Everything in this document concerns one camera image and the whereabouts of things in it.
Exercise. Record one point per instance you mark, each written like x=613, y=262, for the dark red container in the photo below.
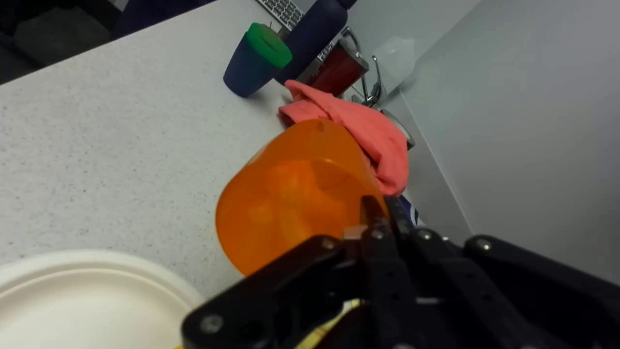
x=340, y=70

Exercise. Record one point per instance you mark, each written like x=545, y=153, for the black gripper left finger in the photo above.
x=284, y=296

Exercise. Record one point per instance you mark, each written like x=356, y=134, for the dark blue bottle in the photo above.
x=317, y=31

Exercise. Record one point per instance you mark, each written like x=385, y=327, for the white paper plate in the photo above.
x=84, y=302

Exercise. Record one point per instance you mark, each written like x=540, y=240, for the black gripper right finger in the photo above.
x=505, y=296

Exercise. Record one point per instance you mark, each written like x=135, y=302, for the coral red cloth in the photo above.
x=375, y=135

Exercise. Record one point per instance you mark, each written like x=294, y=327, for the green plastic cup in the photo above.
x=268, y=40

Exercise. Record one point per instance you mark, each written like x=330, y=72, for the dark blue plastic cup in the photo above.
x=249, y=72

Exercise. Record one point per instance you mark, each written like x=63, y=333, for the orange plastic cup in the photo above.
x=292, y=194

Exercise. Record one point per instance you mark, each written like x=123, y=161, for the yellow chips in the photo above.
x=323, y=331

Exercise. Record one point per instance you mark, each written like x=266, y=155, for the white plastic jug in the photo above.
x=398, y=58

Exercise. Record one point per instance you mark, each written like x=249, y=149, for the grey keyboard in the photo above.
x=288, y=9

